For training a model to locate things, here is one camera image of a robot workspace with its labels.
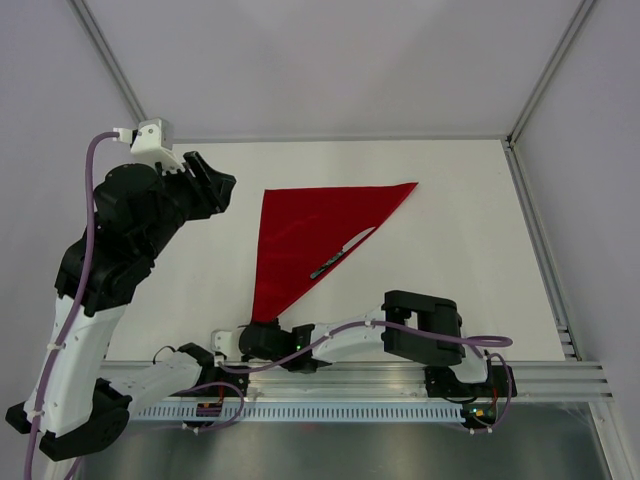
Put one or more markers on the left aluminium frame post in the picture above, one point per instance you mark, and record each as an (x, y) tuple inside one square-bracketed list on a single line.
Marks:
[(101, 46)]

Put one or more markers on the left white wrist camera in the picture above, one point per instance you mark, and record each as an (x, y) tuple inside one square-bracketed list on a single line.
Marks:
[(151, 144)]

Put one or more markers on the aluminium frame post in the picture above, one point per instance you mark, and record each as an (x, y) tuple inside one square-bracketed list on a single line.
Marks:
[(101, 46), (560, 53)]

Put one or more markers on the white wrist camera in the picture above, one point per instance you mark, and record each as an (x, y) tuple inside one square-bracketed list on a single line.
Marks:
[(225, 344), (151, 144)]

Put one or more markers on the red cloth napkin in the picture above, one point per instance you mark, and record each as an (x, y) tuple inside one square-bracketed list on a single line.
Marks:
[(301, 228)]

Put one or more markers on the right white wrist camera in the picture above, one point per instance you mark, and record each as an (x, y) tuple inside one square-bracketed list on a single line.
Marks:
[(225, 344)]

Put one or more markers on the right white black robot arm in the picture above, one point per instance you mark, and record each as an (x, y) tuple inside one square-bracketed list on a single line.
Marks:
[(422, 329)]

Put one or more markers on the slotted white cable duct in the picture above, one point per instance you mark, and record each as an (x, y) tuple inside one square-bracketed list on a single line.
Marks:
[(333, 412)]

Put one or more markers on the right aluminium frame post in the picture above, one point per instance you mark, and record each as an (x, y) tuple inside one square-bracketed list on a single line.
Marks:
[(560, 53)]

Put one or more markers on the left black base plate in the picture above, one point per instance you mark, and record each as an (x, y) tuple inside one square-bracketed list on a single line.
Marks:
[(215, 382)]

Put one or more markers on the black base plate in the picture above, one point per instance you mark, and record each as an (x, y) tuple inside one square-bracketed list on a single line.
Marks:
[(440, 382), (215, 382)]

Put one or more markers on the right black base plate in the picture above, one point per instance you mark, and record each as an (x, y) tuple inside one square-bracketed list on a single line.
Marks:
[(440, 382)]

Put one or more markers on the aluminium front rail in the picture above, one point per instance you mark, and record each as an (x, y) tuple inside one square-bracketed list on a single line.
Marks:
[(565, 381)]

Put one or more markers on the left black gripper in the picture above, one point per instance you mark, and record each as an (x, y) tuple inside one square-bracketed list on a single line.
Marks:
[(211, 188)]

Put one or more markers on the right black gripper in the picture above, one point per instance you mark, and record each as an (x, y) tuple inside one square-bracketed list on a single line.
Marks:
[(272, 324)]

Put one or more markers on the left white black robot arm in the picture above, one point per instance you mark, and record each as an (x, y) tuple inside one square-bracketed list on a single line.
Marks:
[(79, 412)]

